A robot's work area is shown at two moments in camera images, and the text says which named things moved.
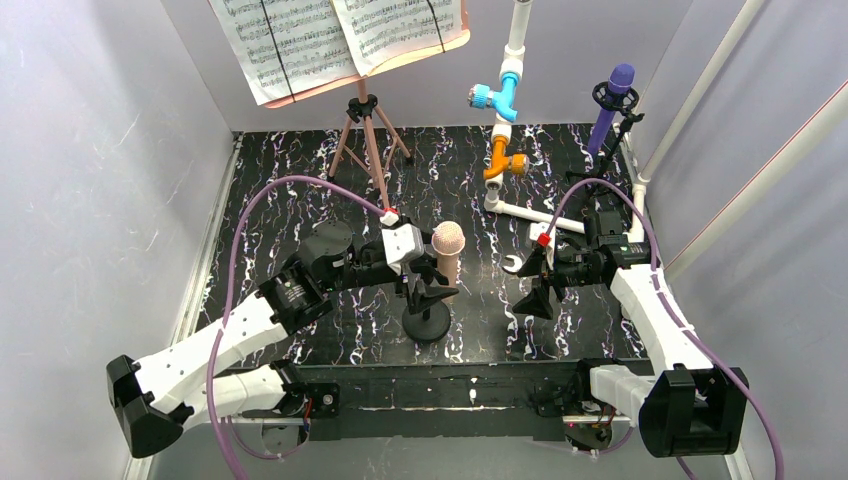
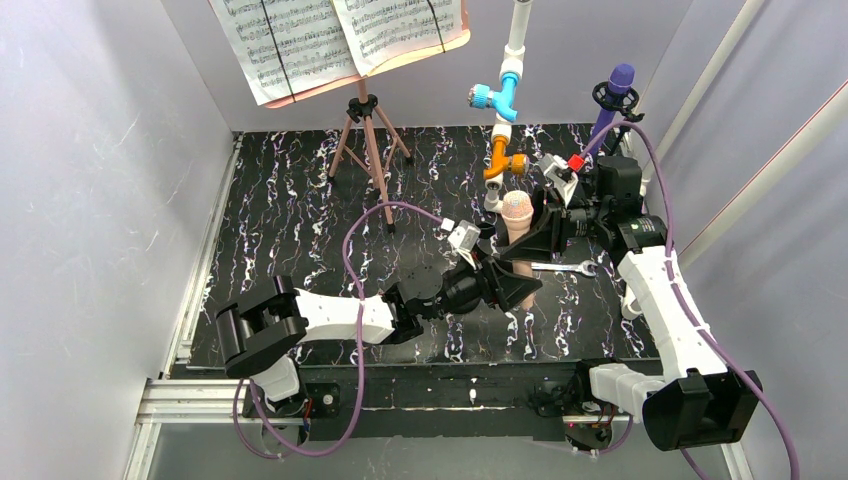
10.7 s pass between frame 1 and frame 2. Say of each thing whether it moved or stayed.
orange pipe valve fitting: stayed
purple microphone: stayed
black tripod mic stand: stayed
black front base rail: stayed
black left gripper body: moved
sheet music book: stayed
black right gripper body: moved
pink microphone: moved
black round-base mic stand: moved
